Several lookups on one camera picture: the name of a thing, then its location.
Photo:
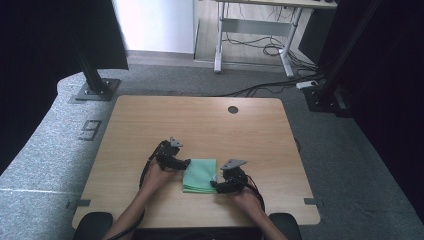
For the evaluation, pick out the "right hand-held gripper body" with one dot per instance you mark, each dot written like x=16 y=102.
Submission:
x=237 y=180

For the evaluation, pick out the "black chair armrest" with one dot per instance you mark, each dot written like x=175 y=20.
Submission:
x=290 y=226
x=90 y=226

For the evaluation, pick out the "white metal frame desk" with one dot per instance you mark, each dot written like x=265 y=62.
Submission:
x=256 y=26

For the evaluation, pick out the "white power strip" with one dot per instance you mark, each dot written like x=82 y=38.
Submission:
x=306 y=84

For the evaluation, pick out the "black curtain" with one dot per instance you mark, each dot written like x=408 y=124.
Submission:
x=393 y=100
x=40 y=66

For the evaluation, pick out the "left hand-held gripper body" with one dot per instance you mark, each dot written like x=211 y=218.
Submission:
x=166 y=155

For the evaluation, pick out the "green cloth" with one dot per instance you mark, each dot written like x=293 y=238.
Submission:
x=198 y=175

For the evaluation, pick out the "black metal stand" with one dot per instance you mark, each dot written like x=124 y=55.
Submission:
x=328 y=96
x=96 y=88

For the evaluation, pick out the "round black table grommet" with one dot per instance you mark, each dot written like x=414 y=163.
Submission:
x=233 y=109

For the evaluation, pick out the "person's left hand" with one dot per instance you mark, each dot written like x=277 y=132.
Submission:
x=156 y=178

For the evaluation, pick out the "person's right hand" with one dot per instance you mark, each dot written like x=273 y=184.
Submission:
x=250 y=201

